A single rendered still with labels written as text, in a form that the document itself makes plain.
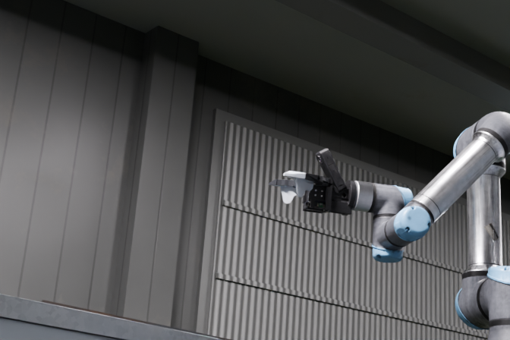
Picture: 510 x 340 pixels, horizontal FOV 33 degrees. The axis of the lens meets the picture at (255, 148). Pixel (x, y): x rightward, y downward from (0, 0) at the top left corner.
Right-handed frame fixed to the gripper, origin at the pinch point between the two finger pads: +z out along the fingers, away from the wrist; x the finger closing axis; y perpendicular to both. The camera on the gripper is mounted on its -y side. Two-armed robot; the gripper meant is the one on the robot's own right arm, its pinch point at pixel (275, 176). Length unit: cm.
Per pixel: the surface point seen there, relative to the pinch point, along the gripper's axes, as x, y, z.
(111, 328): -23, 40, 36
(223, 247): 309, -11, -43
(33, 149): 263, -47, 74
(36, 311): -33, 38, 51
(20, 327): -35, 41, 54
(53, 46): 272, -108, 72
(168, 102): 287, -90, 3
